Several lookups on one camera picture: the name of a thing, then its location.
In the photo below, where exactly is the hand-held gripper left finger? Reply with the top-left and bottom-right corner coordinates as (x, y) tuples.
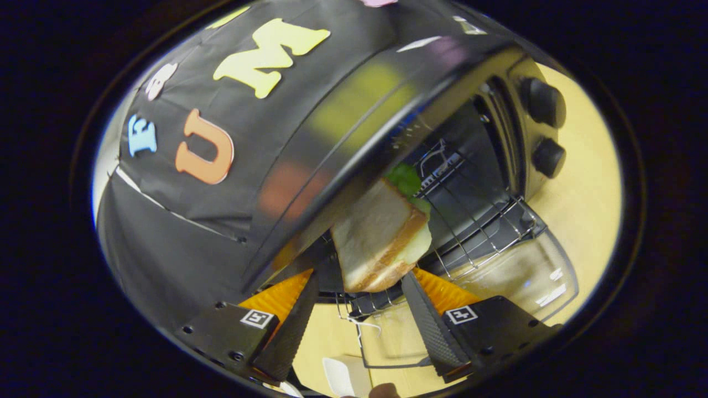
(177, 269), (320, 385)

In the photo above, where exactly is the black toaster oven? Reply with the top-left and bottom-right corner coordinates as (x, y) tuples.
(241, 11), (580, 368)

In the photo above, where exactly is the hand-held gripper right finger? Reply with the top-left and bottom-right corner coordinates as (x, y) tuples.
(401, 271), (562, 383)

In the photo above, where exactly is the sandwich with lettuce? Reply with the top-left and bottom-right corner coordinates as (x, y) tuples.
(330, 163), (433, 294)

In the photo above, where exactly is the white food tray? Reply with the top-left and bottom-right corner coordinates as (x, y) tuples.
(322, 357), (372, 398)

